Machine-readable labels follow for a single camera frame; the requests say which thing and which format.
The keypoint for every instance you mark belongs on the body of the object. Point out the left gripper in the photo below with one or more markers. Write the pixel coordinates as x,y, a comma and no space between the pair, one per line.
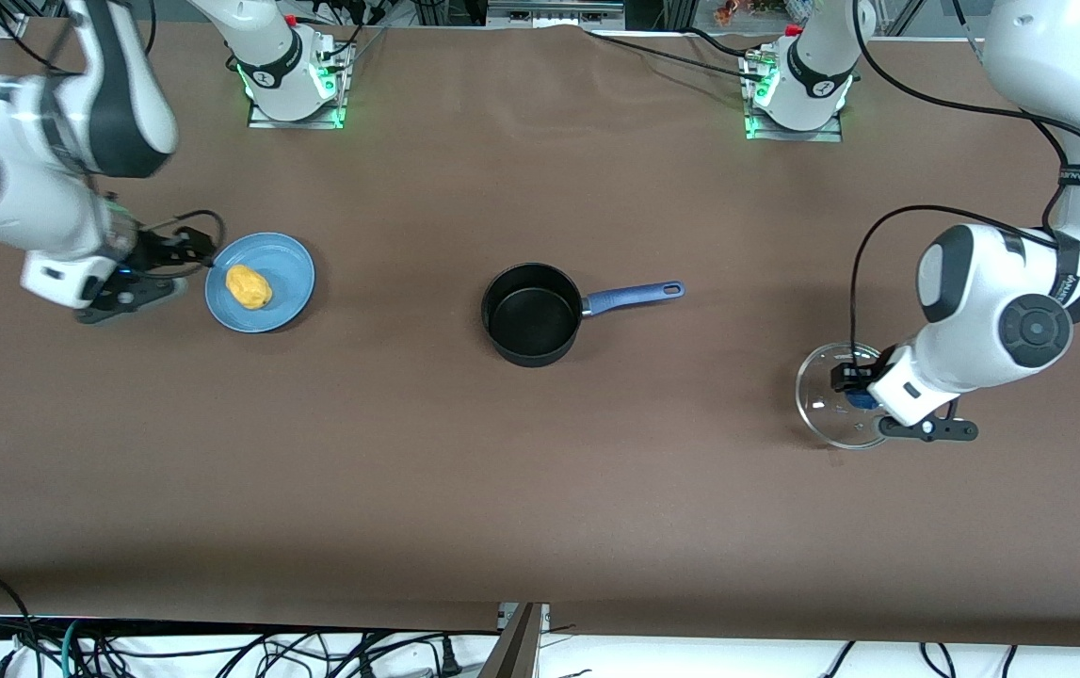
853,376

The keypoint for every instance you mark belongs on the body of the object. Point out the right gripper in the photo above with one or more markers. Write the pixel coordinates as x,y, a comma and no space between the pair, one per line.
156,252

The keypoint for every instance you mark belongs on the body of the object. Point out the glass lid with blue knob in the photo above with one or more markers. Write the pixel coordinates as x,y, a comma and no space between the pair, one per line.
822,405

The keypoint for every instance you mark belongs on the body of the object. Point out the yellow potato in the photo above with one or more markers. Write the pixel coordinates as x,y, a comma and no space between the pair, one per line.
249,287

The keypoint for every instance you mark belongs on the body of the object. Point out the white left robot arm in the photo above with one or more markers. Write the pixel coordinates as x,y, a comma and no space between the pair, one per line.
973,311

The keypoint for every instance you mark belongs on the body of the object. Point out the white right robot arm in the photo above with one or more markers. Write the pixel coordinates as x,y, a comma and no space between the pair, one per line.
31,188

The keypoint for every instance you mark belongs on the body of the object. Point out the blue plate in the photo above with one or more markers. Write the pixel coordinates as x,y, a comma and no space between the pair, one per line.
290,273

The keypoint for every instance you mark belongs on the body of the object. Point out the brown table cover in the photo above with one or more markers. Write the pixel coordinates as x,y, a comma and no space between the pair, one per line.
540,471

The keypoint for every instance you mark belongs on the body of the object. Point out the aluminium profile beam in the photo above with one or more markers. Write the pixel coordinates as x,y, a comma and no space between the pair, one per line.
516,645

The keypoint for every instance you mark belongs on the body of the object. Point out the grey metal box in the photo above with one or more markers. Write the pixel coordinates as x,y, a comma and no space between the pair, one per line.
554,11

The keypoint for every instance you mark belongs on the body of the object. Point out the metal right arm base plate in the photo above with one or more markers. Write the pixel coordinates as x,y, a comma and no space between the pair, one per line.
337,94

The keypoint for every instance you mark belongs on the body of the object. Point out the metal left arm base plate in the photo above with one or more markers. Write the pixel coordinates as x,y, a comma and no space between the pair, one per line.
754,127

